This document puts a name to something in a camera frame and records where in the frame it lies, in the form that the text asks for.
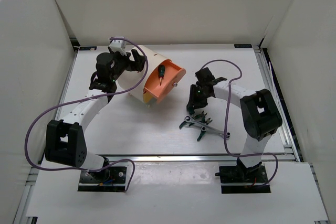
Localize pink top drawer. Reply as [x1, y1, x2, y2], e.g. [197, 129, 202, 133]
[143, 59, 186, 103]

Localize silver ratchet wrench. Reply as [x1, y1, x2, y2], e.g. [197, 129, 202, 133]
[184, 115, 231, 140]

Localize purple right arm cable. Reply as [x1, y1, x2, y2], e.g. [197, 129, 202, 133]
[201, 59, 279, 189]

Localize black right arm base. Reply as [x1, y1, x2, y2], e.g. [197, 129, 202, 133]
[215, 165, 271, 194]

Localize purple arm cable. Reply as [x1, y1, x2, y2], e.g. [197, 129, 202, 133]
[201, 59, 279, 189]
[25, 36, 150, 193]

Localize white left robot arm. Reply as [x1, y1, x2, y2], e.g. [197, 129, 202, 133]
[45, 48, 148, 182]

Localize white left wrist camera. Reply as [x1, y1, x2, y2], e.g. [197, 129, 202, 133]
[108, 37, 126, 55]

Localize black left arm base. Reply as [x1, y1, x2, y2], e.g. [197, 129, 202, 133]
[77, 162, 128, 193]

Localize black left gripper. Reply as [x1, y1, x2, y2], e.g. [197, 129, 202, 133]
[108, 46, 146, 82]

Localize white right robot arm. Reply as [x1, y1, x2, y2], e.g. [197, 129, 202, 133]
[186, 67, 282, 182]

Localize cream round drawer cabinet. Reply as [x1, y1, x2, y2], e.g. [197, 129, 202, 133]
[117, 45, 170, 103]

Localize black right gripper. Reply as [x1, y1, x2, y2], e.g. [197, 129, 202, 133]
[187, 84, 211, 110]

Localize aluminium frame rail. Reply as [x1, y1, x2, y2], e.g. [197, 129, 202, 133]
[103, 152, 299, 162]

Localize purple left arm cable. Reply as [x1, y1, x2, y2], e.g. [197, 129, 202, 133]
[25, 36, 150, 193]

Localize green handled side cutters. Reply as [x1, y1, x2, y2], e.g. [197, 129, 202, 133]
[197, 118, 212, 142]

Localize green stubby screwdriver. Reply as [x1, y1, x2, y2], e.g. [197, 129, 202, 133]
[157, 65, 165, 86]
[187, 106, 197, 115]

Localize yellow drawer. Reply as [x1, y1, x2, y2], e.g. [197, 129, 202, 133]
[143, 92, 157, 104]

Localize green handled pliers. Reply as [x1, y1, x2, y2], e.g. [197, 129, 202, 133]
[178, 112, 207, 129]

